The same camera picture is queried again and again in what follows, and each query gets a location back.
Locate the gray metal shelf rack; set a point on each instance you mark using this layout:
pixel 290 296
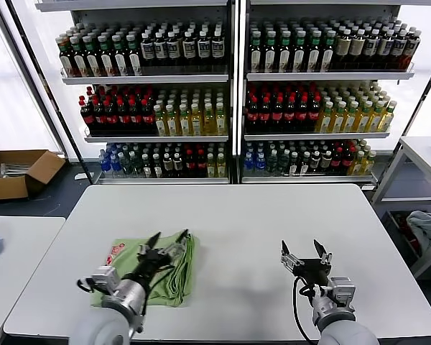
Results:
pixel 327 75
pixel 147 80

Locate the white side table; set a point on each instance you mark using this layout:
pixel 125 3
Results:
pixel 21 269

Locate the gray storage bin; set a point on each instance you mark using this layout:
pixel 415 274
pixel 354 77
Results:
pixel 429 265

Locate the dark tea bottle beige label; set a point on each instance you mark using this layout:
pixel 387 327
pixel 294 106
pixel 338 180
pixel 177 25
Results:
pixel 357 46
pixel 342 47

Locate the red item in bin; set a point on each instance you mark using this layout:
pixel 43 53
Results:
pixel 413 240

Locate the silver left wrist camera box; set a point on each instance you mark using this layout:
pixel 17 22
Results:
pixel 104 277

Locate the brown cardboard box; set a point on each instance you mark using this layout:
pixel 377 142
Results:
pixel 39 171

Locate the yellow tea bottle green cap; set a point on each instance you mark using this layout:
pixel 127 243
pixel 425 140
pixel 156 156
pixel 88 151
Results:
pixel 160 125
pixel 325 121
pixel 363 120
pixel 338 121
pixel 211 167
pixel 221 125
pixel 197 125
pixel 359 164
pixel 209 125
pixel 388 119
pixel 351 121
pixel 185 125
pixel 172 125
pixel 370 164
pixel 221 167
pixel 376 120

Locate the gray metal bars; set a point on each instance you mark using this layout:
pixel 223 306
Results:
pixel 10 168

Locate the light gray crumpled cloth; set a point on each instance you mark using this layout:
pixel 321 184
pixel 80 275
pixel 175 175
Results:
pixel 425 225

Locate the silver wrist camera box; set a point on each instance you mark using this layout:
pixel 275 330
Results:
pixel 343 291
pixel 104 277

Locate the gray window post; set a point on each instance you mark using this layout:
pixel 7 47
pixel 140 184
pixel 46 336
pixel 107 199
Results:
pixel 28 74

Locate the small white floor object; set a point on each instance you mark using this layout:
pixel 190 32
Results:
pixel 82 175

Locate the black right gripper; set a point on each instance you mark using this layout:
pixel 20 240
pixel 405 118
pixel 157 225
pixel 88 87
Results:
pixel 312 271

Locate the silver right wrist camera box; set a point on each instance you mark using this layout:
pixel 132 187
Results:
pixel 343 291

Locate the cola bottle red cap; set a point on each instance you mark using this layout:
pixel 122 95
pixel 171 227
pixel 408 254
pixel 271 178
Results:
pixel 264 116
pixel 190 166
pixel 99 119
pixel 123 119
pixel 347 162
pixel 201 166
pixel 313 116
pixel 289 116
pixel 135 119
pixel 277 116
pixel 88 119
pixel 301 116
pixel 336 162
pixel 111 119
pixel 252 116
pixel 148 119

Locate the gray frame side table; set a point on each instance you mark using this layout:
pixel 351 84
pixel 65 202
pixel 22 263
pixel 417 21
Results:
pixel 420 143

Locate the dark drink bottle white cap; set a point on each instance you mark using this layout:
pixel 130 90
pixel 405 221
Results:
pixel 294 164
pixel 158 167
pixel 147 167
pixel 304 164

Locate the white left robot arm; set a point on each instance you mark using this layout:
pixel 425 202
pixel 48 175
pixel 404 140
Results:
pixel 107 330

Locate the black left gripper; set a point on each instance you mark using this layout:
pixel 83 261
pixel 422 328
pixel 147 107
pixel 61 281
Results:
pixel 154 262

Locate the green t-shirt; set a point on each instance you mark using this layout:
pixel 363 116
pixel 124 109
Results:
pixel 181 276

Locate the blue water bottle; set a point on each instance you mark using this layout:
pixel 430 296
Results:
pixel 114 165
pixel 249 164
pixel 104 164
pixel 260 164

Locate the green tinted water bottle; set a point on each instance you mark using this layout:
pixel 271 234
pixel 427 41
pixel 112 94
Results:
pixel 272 164
pixel 124 165
pixel 283 164
pixel 135 166

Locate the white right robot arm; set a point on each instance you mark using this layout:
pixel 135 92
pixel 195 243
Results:
pixel 341 327

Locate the dark drink bottle white label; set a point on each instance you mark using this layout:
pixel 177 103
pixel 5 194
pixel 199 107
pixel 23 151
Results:
pixel 189 49
pixel 173 49
pixel 315 161
pixel 204 47
pixel 178 165
pixel 371 46
pixel 161 49
pixel 398 46
pixel 218 47
pixel 168 165
pixel 147 49
pixel 325 161
pixel 412 46
pixel 385 46

